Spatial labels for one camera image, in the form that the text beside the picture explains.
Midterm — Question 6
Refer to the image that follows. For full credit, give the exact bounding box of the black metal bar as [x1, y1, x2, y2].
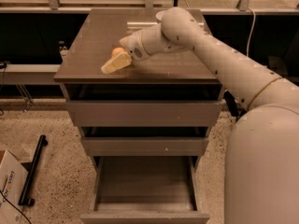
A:
[18, 134, 48, 206]

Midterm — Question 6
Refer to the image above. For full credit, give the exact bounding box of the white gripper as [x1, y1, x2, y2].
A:
[101, 30, 151, 74]

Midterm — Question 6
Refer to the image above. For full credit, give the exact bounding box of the white cardboard box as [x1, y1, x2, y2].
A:
[0, 149, 28, 224]

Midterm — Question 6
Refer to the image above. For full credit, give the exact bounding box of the black office chair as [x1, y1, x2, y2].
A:
[223, 91, 241, 120]

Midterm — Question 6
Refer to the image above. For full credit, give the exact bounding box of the middle grey drawer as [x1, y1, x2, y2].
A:
[81, 127, 208, 156]

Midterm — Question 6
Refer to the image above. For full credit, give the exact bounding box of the small clear bottle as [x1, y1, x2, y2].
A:
[59, 41, 68, 60]

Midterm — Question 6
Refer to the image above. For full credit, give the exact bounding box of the grey drawer cabinet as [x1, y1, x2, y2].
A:
[53, 8, 235, 174]

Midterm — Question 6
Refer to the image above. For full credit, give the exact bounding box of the orange fruit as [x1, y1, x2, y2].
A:
[111, 47, 125, 57]

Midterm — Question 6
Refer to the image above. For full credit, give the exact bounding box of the white ceramic bowl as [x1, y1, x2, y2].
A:
[155, 11, 164, 23]

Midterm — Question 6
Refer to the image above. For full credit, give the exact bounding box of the white cable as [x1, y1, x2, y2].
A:
[246, 7, 257, 58]

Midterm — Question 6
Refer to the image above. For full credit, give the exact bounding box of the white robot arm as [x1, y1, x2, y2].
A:
[101, 7, 299, 224]

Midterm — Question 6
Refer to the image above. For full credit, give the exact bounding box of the bottom grey drawer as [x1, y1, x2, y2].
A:
[81, 156, 209, 224]

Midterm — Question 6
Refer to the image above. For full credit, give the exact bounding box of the grey drawer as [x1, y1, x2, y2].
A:
[81, 127, 208, 156]
[65, 84, 223, 127]
[81, 156, 209, 224]

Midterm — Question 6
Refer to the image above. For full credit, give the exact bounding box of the top grey drawer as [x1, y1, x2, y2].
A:
[65, 84, 223, 127]

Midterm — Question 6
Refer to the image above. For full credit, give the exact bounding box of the black cable on box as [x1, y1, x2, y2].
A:
[0, 187, 35, 224]

